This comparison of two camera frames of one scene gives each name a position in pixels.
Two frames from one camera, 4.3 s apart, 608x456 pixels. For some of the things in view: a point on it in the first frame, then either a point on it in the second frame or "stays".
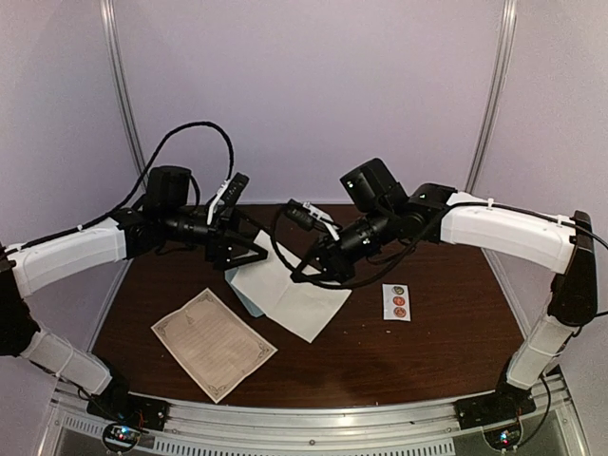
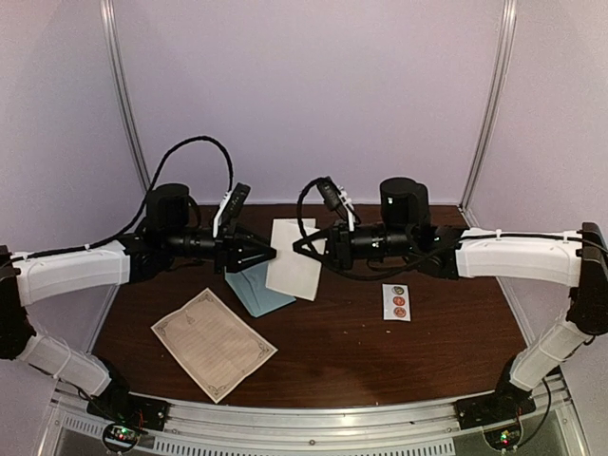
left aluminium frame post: [117, 59] stays
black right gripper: [336, 266] to [338, 240]
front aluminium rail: [426, 427] stays
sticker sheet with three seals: [395, 297] stays
